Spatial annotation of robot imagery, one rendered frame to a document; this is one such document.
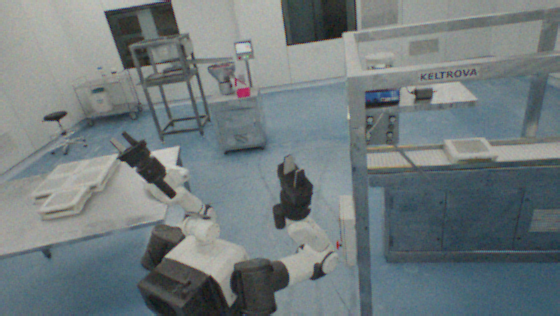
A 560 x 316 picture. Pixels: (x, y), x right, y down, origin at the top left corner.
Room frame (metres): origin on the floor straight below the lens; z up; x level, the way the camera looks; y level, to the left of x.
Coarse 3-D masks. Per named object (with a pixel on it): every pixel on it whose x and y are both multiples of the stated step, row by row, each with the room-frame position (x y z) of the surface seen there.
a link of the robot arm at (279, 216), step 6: (276, 204) 0.82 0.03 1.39; (276, 210) 0.80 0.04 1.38; (282, 210) 0.79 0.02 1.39; (276, 216) 0.80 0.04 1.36; (282, 216) 0.80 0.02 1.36; (288, 216) 0.77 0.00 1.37; (300, 216) 0.76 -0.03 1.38; (306, 216) 0.77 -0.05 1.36; (276, 222) 0.81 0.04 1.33; (282, 222) 0.81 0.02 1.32; (288, 222) 0.79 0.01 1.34; (294, 222) 0.79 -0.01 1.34; (276, 228) 0.83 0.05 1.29; (282, 228) 0.83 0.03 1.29
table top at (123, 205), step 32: (160, 160) 2.55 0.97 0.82; (0, 192) 2.44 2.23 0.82; (96, 192) 2.17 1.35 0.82; (128, 192) 2.10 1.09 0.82; (0, 224) 1.95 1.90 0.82; (32, 224) 1.88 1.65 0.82; (64, 224) 1.82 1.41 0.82; (96, 224) 1.76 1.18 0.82; (128, 224) 1.70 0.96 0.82; (0, 256) 1.61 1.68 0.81
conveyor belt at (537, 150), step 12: (528, 144) 1.85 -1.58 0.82; (540, 144) 1.83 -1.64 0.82; (552, 144) 1.81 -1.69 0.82; (372, 156) 2.03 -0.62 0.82; (384, 156) 2.01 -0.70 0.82; (396, 156) 1.98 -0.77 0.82; (408, 156) 1.96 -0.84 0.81; (420, 156) 1.93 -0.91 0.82; (432, 156) 1.90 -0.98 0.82; (444, 156) 1.88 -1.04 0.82; (504, 156) 1.76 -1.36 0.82; (516, 156) 1.74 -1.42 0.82; (528, 156) 1.72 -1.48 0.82; (540, 156) 1.70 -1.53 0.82; (552, 156) 1.68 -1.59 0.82; (456, 168) 1.73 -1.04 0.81
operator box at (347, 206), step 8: (344, 200) 1.21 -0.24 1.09; (352, 200) 1.20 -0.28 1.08; (344, 208) 1.15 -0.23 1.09; (352, 208) 1.14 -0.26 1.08; (344, 216) 1.10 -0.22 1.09; (352, 216) 1.09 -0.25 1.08; (344, 224) 1.08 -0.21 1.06; (352, 224) 1.08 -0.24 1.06; (344, 232) 1.09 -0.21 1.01; (352, 232) 1.08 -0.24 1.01; (344, 240) 1.09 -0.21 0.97; (352, 240) 1.08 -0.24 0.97; (344, 248) 1.09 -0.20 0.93; (352, 248) 1.08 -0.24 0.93; (344, 256) 1.09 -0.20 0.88; (352, 256) 1.08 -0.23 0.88; (344, 264) 1.09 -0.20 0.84; (352, 264) 1.08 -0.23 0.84
